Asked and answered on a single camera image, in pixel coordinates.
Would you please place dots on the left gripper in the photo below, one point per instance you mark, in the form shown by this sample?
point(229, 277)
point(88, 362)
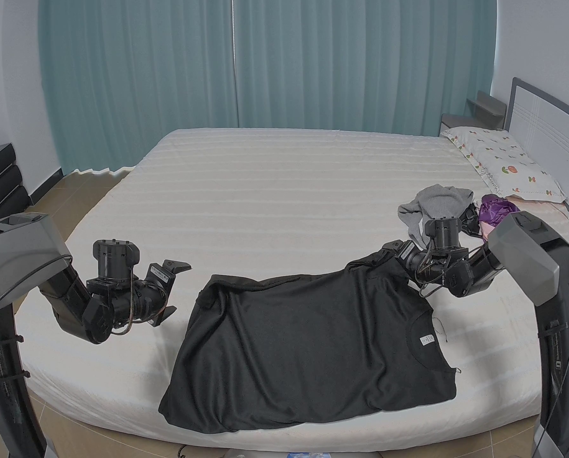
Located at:
point(153, 294)

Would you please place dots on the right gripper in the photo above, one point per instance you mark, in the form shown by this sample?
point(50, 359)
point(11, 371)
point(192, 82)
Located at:
point(411, 258)

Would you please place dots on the black T-shirt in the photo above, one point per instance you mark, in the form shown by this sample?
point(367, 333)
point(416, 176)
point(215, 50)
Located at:
point(303, 341)

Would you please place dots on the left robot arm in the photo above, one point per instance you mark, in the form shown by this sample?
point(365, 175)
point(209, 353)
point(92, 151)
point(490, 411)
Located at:
point(26, 251)

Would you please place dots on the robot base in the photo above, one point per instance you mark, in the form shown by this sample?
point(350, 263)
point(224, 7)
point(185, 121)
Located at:
point(303, 454)

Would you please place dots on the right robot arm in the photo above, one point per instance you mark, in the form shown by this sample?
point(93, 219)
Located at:
point(528, 255)

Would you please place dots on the bed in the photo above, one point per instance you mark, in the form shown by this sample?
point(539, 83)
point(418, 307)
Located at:
point(265, 198)

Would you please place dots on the grey garment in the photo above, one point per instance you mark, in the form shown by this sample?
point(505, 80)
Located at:
point(439, 203)

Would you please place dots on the black shiny garment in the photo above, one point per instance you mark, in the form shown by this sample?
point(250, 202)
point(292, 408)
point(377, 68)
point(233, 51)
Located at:
point(469, 220)

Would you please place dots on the pink garment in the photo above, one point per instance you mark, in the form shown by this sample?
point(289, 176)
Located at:
point(487, 229)

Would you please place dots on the purple garment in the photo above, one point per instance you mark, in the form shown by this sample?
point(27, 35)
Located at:
point(497, 208)

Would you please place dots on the white printed pillow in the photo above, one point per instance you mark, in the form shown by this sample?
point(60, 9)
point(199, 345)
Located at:
point(504, 160)

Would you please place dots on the grey bedside table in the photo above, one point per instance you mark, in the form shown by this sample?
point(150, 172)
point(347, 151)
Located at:
point(475, 117)

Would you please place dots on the blue-green curtain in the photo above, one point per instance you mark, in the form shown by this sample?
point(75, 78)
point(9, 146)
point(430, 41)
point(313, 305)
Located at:
point(361, 50)
point(136, 65)

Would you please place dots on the black chest of drawers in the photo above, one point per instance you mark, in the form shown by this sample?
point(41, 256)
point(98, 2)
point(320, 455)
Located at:
point(0, 184)

